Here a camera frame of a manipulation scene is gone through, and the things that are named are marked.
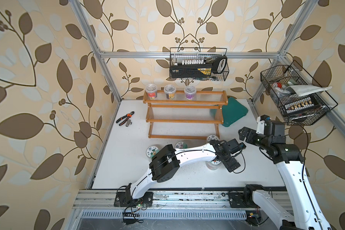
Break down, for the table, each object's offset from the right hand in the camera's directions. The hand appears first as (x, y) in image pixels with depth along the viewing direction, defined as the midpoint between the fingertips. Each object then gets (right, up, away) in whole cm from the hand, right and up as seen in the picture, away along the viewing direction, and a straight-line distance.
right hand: (247, 133), depth 74 cm
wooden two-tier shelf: (-34, +7, +17) cm, 39 cm away
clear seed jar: (-51, +24, +5) cm, 57 cm away
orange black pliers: (-75, +9, +36) cm, 83 cm away
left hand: (-5, -16, +5) cm, 18 cm away
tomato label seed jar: (-16, -18, +5) cm, 25 cm away
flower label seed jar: (-34, -9, +13) cm, 38 cm away
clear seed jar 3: (-30, +22, +4) cm, 37 cm away
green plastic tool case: (+10, +12, +45) cm, 48 cm away
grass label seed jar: (-15, -4, +15) cm, 21 cm away
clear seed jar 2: (-41, +23, +5) cm, 47 cm away
